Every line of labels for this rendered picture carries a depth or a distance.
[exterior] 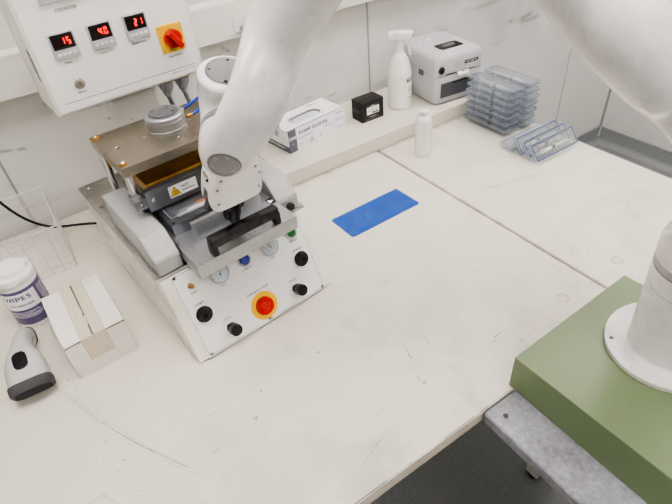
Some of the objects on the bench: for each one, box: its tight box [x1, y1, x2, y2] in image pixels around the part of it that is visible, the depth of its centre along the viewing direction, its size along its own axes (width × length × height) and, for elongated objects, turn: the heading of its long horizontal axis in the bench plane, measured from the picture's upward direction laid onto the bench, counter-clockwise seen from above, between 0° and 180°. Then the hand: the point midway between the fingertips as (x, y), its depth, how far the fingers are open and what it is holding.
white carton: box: [268, 98, 345, 154], centre depth 164 cm, size 12×23×7 cm, turn 137°
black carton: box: [351, 91, 384, 124], centre depth 170 cm, size 6×9×7 cm
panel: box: [169, 212, 325, 358], centre depth 106 cm, size 2×30×19 cm, turn 135°
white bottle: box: [415, 108, 432, 157], centre depth 155 cm, size 5×5×14 cm
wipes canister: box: [0, 257, 50, 328], centre depth 113 cm, size 9×9×15 cm
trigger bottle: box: [387, 30, 414, 110], centre depth 170 cm, size 9×8×25 cm
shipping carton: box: [41, 274, 138, 378], centre depth 108 cm, size 19×13×9 cm
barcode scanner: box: [4, 327, 56, 401], centre depth 103 cm, size 20×8×8 cm, turn 39°
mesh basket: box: [0, 187, 78, 280], centre depth 129 cm, size 22×26×13 cm
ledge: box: [258, 87, 468, 186], centre depth 175 cm, size 30×84×4 cm, turn 129°
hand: (232, 212), depth 97 cm, fingers closed, pressing on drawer
